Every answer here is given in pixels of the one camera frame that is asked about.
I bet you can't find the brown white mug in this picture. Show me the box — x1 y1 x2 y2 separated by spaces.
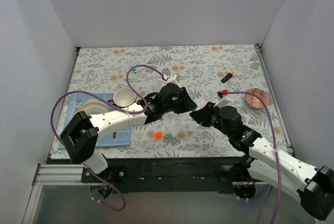
108 87 136 108

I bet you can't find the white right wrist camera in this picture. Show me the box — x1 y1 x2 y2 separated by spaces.
215 90 230 108

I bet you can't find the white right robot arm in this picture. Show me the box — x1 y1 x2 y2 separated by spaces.
190 102 333 221

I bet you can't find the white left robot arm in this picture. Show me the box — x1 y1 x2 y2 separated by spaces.
60 83 197 182

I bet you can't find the light blue highlighter cap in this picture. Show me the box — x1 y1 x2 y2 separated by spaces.
130 64 136 73

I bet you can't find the silver fork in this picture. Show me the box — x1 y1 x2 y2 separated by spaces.
76 98 81 110

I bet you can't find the cream ceramic plate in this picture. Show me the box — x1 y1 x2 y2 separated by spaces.
75 99 110 115

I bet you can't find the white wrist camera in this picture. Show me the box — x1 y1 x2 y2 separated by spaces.
165 74 181 86
215 90 230 108

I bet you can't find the red patterned bowl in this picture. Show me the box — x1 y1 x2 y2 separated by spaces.
245 88 270 110

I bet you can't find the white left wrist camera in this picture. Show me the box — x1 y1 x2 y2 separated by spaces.
165 74 181 86

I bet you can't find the orange highlighter cap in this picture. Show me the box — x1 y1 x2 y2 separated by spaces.
154 132 163 139

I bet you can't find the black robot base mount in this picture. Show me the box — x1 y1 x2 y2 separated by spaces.
80 157 264 198

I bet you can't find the black orange highlighter marker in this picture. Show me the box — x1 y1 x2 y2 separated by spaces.
221 72 234 84

